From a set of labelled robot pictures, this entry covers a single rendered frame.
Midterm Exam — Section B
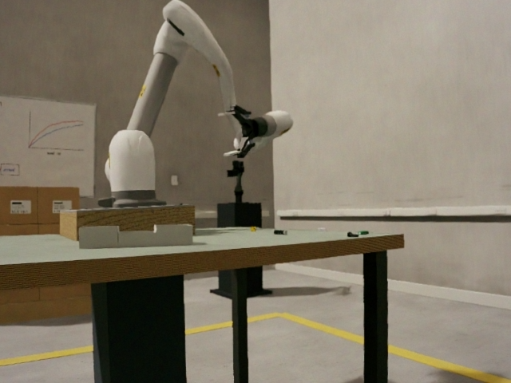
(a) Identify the white three-compartment bin rack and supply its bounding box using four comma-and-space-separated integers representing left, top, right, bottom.
79, 224, 193, 249

